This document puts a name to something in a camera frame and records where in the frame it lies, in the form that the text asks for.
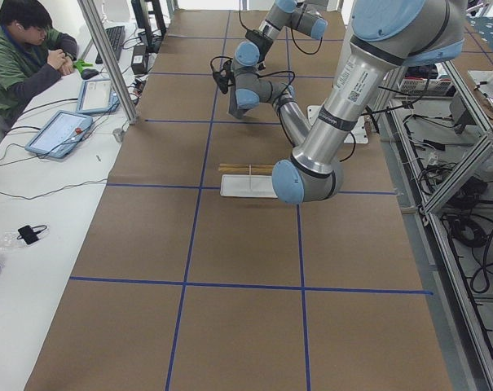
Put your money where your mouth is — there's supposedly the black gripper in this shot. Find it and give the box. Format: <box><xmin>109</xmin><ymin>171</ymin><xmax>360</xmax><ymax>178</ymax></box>
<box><xmin>211</xmin><ymin>56</ymin><xmax>235</xmax><ymax>94</ymax></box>

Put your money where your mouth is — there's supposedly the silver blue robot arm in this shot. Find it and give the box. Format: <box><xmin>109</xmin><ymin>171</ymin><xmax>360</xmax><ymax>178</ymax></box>
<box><xmin>214</xmin><ymin>0</ymin><xmax>467</xmax><ymax>204</ymax></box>
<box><xmin>228</xmin><ymin>0</ymin><xmax>328</xmax><ymax>147</ymax></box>

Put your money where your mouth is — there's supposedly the wooden towel rack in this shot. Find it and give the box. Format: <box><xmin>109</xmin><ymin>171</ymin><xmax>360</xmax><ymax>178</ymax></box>
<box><xmin>218</xmin><ymin>163</ymin><xmax>273</xmax><ymax>176</ymax></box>

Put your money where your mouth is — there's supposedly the white rack base tray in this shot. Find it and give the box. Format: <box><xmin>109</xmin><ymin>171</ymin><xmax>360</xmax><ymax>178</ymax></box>
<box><xmin>220</xmin><ymin>174</ymin><xmax>277</xmax><ymax>199</ymax></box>

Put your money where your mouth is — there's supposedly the black power adapter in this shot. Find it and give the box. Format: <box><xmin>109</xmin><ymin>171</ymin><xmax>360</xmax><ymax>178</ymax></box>
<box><xmin>130</xmin><ymin>44</ymin><xmax>149</xmax><ymax>75</ymax></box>

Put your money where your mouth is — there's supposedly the black keyboard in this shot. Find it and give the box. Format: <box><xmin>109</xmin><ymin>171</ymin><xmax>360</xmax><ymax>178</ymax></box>
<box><xmin>104</xmin><ymin>25</ymin><xmax>125</xmax><ymax>61</ymax></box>

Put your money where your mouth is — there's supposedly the blue teach pendant far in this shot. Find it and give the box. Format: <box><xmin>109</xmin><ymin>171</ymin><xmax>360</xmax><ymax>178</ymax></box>
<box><xmin>76</xmin><ymin>78</ymin><xmax>119</xmax><ymax>115</ymax></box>

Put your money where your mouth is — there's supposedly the blue teach pendant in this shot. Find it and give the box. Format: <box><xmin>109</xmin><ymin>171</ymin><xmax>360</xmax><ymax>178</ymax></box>
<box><xmin>24</xmin><ymin>110</ymin><xmax>94</xmax><ymax>159</ymax></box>
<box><xmin>76</xmin><ymin>78</ymin><xmax>119</xmax><ymax>115</ymax></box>

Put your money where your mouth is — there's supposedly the black computer mouse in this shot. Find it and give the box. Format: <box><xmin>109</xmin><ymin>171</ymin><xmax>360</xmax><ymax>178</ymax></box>
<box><xmin>81</xmin><ymin>68</ymin><xmax>99</xmax><ymax>80</ymax></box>

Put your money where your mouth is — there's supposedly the green plastic object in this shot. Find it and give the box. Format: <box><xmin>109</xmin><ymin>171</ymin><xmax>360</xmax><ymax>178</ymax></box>
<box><xmin>73</xmin><ymin>59</ymin><xmax>93</xmax><ymax>73</ymax></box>

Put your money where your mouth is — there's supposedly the blue teach pendant near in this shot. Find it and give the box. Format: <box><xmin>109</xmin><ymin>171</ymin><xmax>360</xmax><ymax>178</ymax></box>
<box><xmin>24</xmin><ymin>110</ymin><xmax>94</xmax><ymax>159</ymax></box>

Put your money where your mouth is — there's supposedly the person in green shirt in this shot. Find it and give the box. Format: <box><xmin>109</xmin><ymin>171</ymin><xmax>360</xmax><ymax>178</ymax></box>
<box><xmin>0</xmin><ymin>1</ymin><xmax>78</xmax><ymax>127</ymax></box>

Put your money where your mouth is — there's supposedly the brown paper table cover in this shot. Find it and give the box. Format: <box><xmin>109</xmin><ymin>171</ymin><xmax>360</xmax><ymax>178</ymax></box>
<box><xmin>26</xmin><ymin>10</ymin><xmax>452</xmax><ymax>390</ymax></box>

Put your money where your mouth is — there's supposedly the black small device on table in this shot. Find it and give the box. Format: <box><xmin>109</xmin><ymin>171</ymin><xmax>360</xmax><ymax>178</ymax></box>
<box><xmin>17</xmin><ymin>224</ymin><xmax>48</xmax><ymax>245</ymax></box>

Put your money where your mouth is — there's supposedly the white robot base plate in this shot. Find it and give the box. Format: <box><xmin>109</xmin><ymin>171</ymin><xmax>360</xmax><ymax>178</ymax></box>
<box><xmin>306</xmin><ymin>104</ymin><xmax>370</xmax><ymax>146</ymax></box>

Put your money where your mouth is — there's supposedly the aluminium frame post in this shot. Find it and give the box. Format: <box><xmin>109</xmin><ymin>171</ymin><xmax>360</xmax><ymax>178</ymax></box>
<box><xmin>77</xmin><ymin>0</ymin><xmax>138</xmax><ymax>125</ymax></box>

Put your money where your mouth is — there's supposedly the aluminium frame rail structure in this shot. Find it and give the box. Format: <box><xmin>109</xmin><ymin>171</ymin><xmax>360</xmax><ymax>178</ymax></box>
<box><xmin>374</xmin><ymin>51</ymin><xmax>493</xmax><ymax>390</ymax></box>

